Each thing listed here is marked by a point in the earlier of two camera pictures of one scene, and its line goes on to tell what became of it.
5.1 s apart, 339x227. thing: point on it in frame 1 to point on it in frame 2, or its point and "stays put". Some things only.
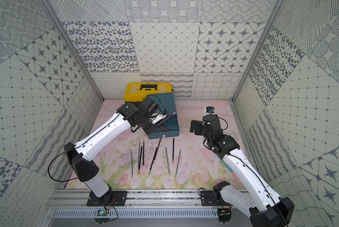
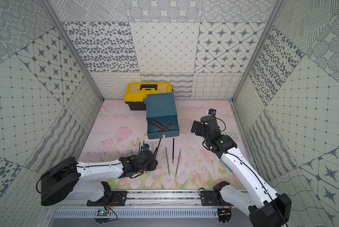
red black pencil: (154, 156) stays put
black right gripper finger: (192, 125) stays put
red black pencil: (165, 127) stays put
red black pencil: (166, 118) to (163, 129)
